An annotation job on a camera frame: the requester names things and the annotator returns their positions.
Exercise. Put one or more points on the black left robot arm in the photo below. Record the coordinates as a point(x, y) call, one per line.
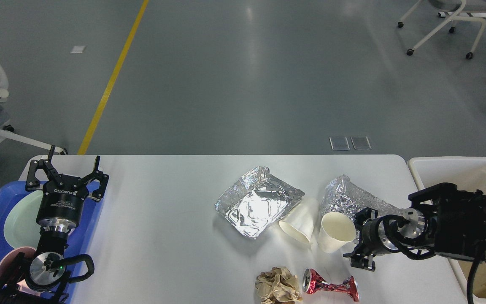
point(43, 277)

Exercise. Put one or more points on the lying white paper cup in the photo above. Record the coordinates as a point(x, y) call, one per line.
point(300, 221)

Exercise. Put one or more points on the red foil wrapper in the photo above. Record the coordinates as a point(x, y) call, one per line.
point(312, 282)

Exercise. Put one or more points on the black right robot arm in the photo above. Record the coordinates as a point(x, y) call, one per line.
point(441, 221)

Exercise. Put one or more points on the white wheeled chair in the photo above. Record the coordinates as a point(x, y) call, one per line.
point(456, 6)

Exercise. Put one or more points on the beige plastic bin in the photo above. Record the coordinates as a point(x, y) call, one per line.
point(468, 173)

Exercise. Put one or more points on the flat aluminium foil tray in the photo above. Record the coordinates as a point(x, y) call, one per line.
point(256, 200)

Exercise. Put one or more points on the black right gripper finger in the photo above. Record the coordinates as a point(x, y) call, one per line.
point(361, 260)
point(364, 215)

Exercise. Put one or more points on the light green plate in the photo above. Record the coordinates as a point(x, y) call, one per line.
point(21, 228)

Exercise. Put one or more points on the aluminium foil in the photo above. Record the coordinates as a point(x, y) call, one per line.
point(342, 195)

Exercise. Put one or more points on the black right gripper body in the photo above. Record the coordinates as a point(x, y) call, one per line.
point(390, 233)

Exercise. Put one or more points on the white chair base bar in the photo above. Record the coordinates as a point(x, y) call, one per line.
point(481, 15)

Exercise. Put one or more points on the crumpled brown paper ball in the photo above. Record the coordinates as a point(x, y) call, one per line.
point(278, 286)

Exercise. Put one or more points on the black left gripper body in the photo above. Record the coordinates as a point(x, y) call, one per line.
point(65, 204)

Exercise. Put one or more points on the upright white paper cup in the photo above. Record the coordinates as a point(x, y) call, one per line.
point(336, 230)

